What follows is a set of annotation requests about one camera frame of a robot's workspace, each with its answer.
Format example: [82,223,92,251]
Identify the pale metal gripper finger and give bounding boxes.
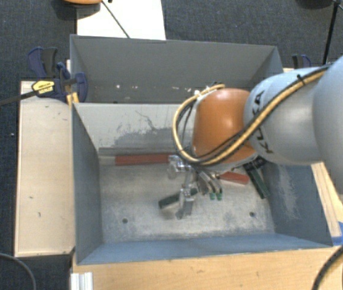
[186,189,197,216]
[175,188,190,221]

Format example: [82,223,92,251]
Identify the grey metal bin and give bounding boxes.
[69,34,334,266]

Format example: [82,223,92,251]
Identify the pale wood flat board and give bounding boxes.
[13,80,77,258]

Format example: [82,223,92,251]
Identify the dark green flat block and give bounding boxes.
[247,167,271,200]
[158,191,197,210]

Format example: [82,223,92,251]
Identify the red-brown flat block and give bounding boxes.
[219,170,250,186]
[114,153,172,167]

